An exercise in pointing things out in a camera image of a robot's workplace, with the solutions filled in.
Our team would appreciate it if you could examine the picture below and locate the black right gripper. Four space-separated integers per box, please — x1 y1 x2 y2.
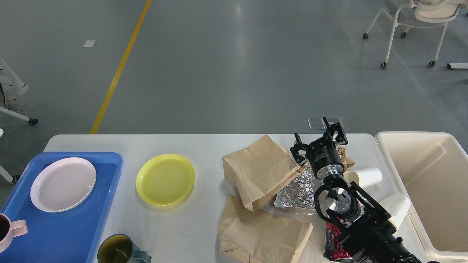
290 117 348 181

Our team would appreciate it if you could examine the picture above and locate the teal green mug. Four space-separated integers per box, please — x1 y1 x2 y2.
97 234 152 263

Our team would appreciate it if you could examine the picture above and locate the pink mug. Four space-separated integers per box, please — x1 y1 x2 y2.
0 213 28 253

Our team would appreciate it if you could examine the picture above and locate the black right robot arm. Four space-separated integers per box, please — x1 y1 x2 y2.
290 118 420 263

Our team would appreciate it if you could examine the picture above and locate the metal floor socket plate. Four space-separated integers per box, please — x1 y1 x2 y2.
307 117 344 130

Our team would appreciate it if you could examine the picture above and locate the crumpled brown paper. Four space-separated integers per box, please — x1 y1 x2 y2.
336 146 355 172

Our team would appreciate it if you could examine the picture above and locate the crumpled aluminium foil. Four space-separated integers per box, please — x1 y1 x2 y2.
274 164 322 213

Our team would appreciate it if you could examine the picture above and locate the upper white paper cup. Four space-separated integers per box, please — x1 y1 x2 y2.
344 167 383 188

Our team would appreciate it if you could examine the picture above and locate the white paper cup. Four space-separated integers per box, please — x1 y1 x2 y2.
344 167 383 188
379 193 411 231

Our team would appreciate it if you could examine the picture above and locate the upper brown paper bag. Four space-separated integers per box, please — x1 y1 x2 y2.
222 135 306 212

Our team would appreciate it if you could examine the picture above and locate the brown paper bag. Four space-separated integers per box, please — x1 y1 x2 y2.
222 135 306 212
218 195 313 263

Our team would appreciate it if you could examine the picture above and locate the lower white paper cup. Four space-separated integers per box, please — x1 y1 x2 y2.
379 193 411 231

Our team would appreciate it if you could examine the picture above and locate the red foil snack wrapper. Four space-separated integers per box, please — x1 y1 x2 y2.
323 222 353 262

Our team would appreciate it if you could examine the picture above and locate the lower brown paper bag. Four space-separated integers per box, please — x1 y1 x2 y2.
218 195 313 263

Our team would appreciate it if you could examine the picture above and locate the beige plastic bin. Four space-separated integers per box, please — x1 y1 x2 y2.
375 131 468 263

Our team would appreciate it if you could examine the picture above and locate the white bar on floor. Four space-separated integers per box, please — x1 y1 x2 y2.
447 62 468 70

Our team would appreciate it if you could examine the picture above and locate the yellow plastic plate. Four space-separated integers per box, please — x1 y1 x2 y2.
136 154 195 206

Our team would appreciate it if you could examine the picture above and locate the white rolling chair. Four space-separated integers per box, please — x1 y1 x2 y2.
362 0 467 69

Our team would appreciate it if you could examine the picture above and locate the pink plate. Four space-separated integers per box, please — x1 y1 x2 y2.
30 157 97 213

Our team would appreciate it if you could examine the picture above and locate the blue plastic tray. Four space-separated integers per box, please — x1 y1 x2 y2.
0 152 123 263

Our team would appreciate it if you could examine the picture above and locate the white chair leg with caster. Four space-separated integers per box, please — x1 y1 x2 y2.
0 107 38 125

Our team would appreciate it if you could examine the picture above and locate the white polka-dot cloth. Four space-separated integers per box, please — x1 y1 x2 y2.
0 58 30 112

